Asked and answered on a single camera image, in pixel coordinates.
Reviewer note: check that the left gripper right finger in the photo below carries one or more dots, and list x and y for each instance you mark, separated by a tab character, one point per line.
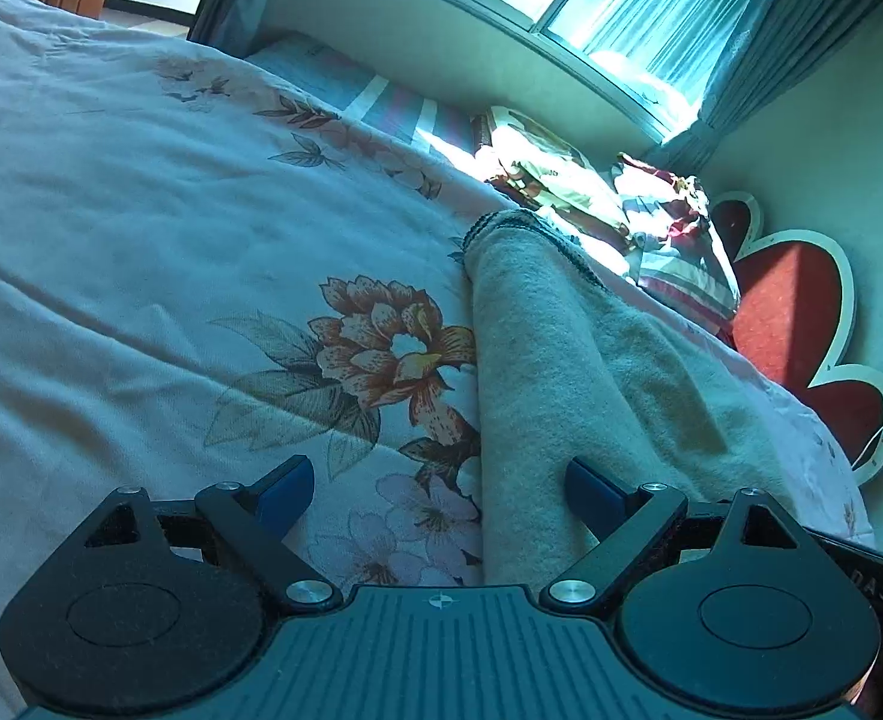
632	526

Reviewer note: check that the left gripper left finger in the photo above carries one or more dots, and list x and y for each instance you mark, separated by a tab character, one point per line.
252	521

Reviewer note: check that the cream knitted patterned sweater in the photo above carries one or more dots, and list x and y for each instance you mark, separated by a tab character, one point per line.
566	368

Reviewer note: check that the crumpled red white clothes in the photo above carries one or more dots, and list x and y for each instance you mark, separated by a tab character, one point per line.
657	203

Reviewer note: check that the striped pillow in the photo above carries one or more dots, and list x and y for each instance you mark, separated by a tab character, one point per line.
687	269

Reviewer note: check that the pink floral bed sheet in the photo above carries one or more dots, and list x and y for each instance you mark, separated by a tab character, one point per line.
194	286

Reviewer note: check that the red heart-shaped headboard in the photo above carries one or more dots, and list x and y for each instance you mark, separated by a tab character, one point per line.
796	321

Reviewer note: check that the striped side mattress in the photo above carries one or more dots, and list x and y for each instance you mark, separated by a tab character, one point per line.
355	90

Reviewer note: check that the teal right curtain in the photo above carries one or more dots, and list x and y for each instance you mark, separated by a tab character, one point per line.
775	45

